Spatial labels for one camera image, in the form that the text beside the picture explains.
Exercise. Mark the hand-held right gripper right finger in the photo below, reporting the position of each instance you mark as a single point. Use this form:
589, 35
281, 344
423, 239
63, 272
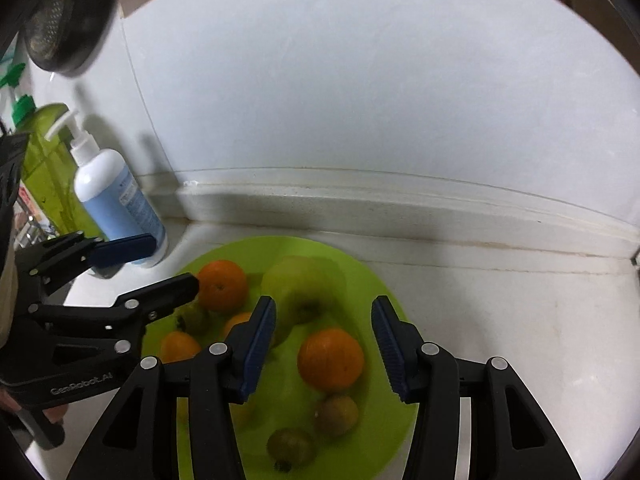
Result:
390, 345

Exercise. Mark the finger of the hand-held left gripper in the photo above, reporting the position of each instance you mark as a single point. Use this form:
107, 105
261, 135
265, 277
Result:
165, 292
125, 250

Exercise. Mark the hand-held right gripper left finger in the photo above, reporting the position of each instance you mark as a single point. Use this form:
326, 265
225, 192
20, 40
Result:
257, 350

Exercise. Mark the small orange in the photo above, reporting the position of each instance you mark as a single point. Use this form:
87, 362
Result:
237, 322

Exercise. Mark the green plate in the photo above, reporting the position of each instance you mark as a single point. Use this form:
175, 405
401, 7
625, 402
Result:
280, 385

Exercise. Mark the orange with dark stem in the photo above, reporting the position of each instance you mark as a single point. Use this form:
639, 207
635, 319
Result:
180, 347

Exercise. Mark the mandarin with green stem spot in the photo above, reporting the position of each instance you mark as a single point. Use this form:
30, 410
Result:
222, 285

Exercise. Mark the large oval orange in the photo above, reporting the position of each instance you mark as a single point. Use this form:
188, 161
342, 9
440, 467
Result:
330, 360

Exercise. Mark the yellow pear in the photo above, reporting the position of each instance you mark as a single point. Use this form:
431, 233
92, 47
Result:
300, 285

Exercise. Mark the brown round fruit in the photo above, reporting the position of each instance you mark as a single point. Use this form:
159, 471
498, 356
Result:
337, 415

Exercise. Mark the large green tomato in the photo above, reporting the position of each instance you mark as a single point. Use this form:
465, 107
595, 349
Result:
290, 445

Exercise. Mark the person's left forearm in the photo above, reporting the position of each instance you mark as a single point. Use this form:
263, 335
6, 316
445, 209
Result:
6, 290

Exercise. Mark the person's left hand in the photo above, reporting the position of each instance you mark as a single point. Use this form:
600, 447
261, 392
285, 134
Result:
56, 414

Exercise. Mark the small green tomato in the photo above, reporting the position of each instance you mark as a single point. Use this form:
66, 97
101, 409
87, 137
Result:
195, 319

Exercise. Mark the white and blue pump bottle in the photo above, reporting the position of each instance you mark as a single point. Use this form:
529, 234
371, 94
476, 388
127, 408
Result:
115, 195

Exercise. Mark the green dish soap bottle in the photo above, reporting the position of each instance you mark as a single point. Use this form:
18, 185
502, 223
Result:
47, 175

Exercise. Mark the dark pan with colander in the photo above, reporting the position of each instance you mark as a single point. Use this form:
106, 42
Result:
65, 20

